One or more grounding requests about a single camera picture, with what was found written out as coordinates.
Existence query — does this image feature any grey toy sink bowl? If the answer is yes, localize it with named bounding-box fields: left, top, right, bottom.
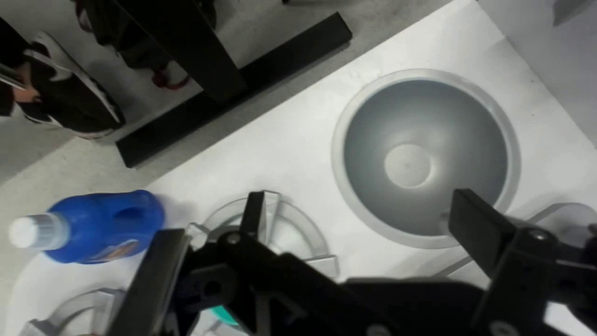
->
left=330, top=67, right=524, bottom=251

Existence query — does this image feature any teal plastic cup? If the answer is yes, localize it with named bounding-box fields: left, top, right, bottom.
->
left=207, top=302, right=244, bottom=330

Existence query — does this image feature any blue detergent bottle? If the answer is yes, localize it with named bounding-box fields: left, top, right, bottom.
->
left=7, top=188, right=168, bottom=266

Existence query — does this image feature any black metal stand base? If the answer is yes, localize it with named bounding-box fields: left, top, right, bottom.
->
left=114, top=0, right=354, bottom=169

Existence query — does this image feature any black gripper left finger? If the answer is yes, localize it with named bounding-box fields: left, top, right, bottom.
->
left=108, top=188, right=375, bottom=336

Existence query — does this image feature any grey toy tap faucet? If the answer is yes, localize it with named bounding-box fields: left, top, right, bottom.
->
left=524, top=199, right=597, bottom=251

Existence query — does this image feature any black white sneaker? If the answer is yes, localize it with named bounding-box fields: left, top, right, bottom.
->
left=17, top=29, right=127, bottom=139
left=73, top=0, right=192, bottom=91

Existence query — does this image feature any grey toy burner grate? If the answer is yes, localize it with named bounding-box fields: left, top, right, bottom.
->
left=17, top=287, right=129, bottom=336
left=185, top=188, right=341, bottom=283

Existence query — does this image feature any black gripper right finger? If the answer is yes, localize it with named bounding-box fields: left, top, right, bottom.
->
left=446, top=186, right=597, bottom=336

